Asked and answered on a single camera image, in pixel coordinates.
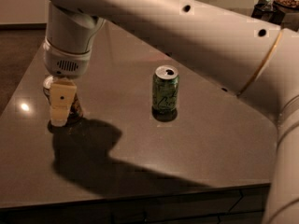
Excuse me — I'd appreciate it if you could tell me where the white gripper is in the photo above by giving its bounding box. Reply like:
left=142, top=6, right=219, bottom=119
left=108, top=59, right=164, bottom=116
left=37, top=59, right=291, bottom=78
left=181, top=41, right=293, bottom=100
left=43, top=39, right=93, bottom=127

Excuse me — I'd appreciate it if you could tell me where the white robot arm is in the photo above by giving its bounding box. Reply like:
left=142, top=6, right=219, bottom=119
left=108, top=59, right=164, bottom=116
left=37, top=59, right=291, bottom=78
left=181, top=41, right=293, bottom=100
left=44, top=0, right=299, bottom=224

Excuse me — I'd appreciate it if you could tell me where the green soda can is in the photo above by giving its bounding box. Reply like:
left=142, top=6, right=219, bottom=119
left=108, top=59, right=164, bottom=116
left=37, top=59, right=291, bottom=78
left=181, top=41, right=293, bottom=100
left=152, top=65, right=179, bottom=113

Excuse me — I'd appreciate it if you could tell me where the orange soda can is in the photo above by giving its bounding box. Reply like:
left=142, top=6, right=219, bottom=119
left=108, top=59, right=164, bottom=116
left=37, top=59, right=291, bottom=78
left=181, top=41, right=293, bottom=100
left=43, top=76, right=83, bottom=125

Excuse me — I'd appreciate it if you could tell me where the black mesh cup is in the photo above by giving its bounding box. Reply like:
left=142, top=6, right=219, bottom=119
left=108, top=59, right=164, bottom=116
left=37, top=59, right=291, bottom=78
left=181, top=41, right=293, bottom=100
left=251, top=4, right=281, bottom=24

